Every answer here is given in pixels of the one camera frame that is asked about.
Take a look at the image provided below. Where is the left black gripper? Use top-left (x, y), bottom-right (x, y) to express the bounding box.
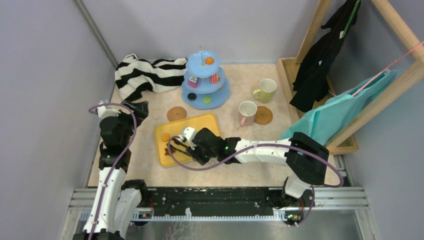
top-left (111, 100), bottom-right (149, 147)

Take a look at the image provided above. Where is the yellow plastic tray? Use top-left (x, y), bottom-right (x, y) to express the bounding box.
top-left (153, 113), bottom-right (222, 169)

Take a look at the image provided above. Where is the black macaron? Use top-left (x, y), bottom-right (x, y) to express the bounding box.
top-left (187, 92), bottom-right (197, 101)

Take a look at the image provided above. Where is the green macaron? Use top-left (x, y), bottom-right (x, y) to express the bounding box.
top-left (202, 96), bottom-right (212, 104)

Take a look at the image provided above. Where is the blue three-tier cake stand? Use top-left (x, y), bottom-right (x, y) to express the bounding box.
top-left (181, 49), bottom-right (231, 110)

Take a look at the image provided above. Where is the purple triangular cake slice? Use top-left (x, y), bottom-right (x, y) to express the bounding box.
top-left (187, 76), bottom-right (200, 89)

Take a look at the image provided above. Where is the red striped cake slice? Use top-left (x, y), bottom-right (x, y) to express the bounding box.
top-left (209, 73), bottom-right (220, 85)

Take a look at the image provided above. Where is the orange flower cookie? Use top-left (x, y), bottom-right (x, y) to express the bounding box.
top-left (204, 56), bottom-right (215, 65)

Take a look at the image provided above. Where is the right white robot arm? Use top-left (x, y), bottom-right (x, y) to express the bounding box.
top-left (167, 127), bottom-right (329, 206)

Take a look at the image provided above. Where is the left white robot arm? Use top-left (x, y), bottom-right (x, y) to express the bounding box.
top-left (72, 100), bottom-right (150, 240)

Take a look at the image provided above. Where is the left woven round coaster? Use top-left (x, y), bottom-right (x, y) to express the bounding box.
top-left (166, 106), bottom-right (187, 122)

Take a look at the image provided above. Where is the woven round coaster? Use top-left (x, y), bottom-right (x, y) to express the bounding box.
top-left (166, 106), bottom-right (187, 122)
top-left (254, 106), bottom-right (274, 125)

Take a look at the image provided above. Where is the black white striped cloth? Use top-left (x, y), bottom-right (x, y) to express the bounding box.
top-left (114, 53), bottom-right (188, 102)

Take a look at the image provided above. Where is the pink mug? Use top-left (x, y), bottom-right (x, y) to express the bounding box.
top-left (238, 101), bottom-right (258, 127)

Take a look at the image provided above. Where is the right woven round coaster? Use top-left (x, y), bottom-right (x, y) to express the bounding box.
top-left (254, 106), bottom-right (274, 125)

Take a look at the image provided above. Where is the green mug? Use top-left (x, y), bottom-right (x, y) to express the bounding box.
top-left (252, 78), bottom-right (277, 104)

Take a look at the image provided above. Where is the teal hanging shirt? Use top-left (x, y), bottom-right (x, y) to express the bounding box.
top-left (280, 69), bottom-right (398, 145)

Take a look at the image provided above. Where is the black hanging garment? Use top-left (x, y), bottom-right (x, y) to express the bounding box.
top-left (290, 0), bottom-right (361, 113)

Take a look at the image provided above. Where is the wooden clothes rack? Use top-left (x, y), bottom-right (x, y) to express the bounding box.
top-left (276, 0), bottom-right (424, 155)

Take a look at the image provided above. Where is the pink clothes hanger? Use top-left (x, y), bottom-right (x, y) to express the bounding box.
top-left (351, 41), bottom-right (424, 97)

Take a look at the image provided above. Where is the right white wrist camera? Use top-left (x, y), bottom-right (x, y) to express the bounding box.
top-left (178, 127), bottom-right (197, 150)

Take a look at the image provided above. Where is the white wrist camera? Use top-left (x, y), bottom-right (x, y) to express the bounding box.
top-left (95, 105), bottom-right (121, 119)
top-left (178, 127), bottom-right (197, 150)

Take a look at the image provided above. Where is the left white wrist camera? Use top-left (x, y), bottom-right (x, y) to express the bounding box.
top-left (95, 105), bottom-right (121, 119)

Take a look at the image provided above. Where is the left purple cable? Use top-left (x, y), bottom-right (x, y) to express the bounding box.
top-left (86, 102), bottom-right (138, 240)

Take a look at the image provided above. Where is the purple cable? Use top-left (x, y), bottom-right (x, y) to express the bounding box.
top-left (167, 135), bottom-right (345, 227)
top-left (86, 102), bottom-right (138, 240)

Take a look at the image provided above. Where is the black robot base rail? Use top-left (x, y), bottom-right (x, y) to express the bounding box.
top-left (130, 187), bottom-right (315, 226)

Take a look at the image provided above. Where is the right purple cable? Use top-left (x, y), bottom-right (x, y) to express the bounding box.
top-left (167, 135), bottom-right (345, 227)

